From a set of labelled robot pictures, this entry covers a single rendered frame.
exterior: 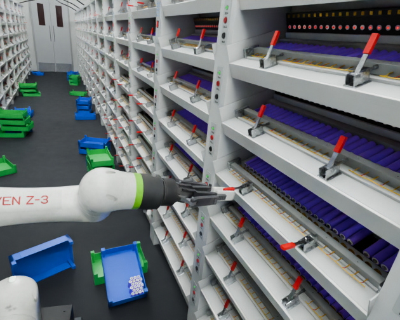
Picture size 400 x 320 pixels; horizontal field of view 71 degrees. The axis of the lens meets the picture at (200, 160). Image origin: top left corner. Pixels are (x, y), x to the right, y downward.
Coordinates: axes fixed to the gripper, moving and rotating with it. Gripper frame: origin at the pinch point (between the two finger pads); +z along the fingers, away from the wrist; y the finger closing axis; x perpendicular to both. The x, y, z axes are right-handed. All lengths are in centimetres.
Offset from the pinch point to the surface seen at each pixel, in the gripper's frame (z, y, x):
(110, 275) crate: -10, -62, -87
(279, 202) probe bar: 9.8, 12.9, 4.7
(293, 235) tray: 8.0, 22.4, 0.9
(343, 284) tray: 7.4, 37.9, 0.5
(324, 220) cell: 14.0, 24.1, 6.5
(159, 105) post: 5, -86, 8
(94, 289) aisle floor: -17, -61, -95
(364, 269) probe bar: 10.0, 38.8, 4.8
